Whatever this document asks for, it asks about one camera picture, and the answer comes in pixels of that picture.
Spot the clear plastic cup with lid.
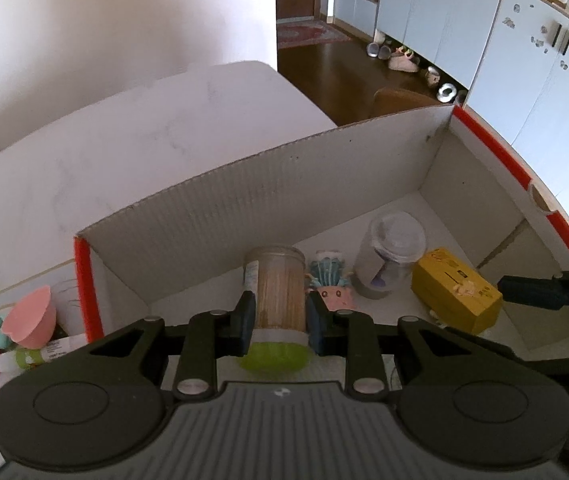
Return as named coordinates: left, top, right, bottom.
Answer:
left=353, top=212, right=426, bottom=300

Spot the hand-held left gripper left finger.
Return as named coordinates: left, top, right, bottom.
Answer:
left=89, top=291, right=256, bottom=401

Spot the white and green tube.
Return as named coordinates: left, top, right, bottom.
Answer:
left=0, top=337, right=88, bottom=373

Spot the pair of pink shoes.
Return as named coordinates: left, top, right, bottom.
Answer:
left=389, top=46, right=421, bottom=72

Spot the red cardboard box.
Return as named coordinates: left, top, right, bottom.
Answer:
left=73, top=104, right=569, bottom=391

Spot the pink heart-shaped bowl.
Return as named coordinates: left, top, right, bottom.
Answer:
left=2, top=285, right=58, bottom=350

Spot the pink pig toy figure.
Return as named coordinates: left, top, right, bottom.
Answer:
left=306, top=250, right=358, bottom=311

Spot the patterned red rug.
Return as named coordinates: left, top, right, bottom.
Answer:
left=277, top=20, right=353, bottom=51

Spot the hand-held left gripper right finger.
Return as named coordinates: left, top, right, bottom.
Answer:
left=306, top=291, right=515, bottom=401

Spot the tall white cabinet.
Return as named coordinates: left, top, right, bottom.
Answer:
left=375, top=0, right=505, bottom=96

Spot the long white sideboard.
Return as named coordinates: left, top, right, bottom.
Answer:
left=465, top=0, right=569, bottom=256

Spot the yellow box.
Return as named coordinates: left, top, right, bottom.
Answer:
left=411, top=247, right=504, bottom=335

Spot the toothpick jar with green lid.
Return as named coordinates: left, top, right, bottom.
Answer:
left=242, top=246, right=311, bottom=373

